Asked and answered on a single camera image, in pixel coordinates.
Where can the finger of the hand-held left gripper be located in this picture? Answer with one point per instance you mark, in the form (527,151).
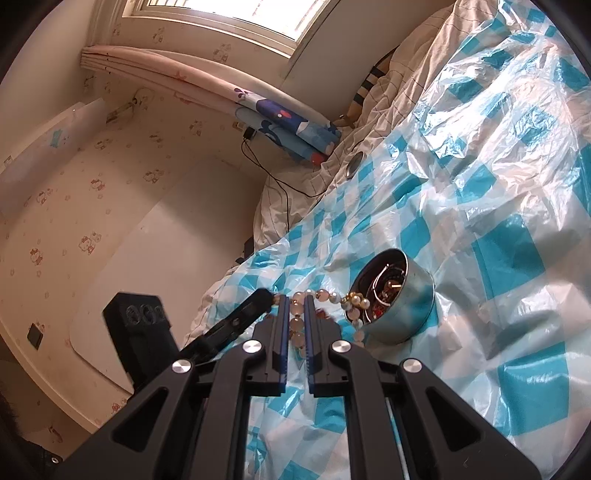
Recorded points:
(240,318)

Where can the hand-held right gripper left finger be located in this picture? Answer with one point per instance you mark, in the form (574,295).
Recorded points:
(282,337)

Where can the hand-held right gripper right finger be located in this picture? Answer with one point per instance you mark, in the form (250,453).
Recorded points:
(310,341)

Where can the round metal tin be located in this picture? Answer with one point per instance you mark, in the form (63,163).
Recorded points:
(406,314)

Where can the dark bangle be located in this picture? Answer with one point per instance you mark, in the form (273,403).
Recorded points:
(371,277)

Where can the round metal lid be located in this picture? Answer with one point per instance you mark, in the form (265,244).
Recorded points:
(355,164)

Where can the black charger plug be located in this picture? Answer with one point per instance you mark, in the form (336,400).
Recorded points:
(249,134)

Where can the blue printed curtain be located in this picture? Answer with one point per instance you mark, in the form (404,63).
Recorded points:
(277,117)

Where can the blue checkered plastic sheet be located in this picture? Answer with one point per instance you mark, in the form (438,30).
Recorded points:
(485,207)

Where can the striped pillow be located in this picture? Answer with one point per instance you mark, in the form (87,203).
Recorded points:
(369,78)

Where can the window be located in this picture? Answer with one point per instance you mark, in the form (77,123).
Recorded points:
(231,18)

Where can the dark wall socket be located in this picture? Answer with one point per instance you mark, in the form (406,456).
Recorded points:
(35,335)

